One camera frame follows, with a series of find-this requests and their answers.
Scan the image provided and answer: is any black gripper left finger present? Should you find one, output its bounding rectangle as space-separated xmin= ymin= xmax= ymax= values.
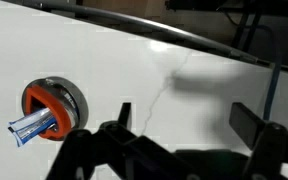
xmin=45 ymin=102 xmax=198 ymax=180

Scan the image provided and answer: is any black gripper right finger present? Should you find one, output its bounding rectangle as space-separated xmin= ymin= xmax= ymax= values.
xmin=229 ymin=101 xmax=288 ymax=180

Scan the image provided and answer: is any orange heart-shaped holder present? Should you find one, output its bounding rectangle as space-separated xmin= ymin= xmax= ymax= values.
xmin=24 ymin=84 xmax=73 ymax=141

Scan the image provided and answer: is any round silver dish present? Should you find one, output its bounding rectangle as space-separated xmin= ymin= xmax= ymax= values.
xmin=21 ymin=76 xmax=89 ymax=141

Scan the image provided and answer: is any blue cable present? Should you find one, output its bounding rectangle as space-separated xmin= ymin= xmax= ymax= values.
xmin=263 ymin=24 xmax=283 ymax=121

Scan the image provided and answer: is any black camera stand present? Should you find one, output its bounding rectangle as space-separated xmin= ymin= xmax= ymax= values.
xmin=165 ymin=0 xmax=288 ymax=53

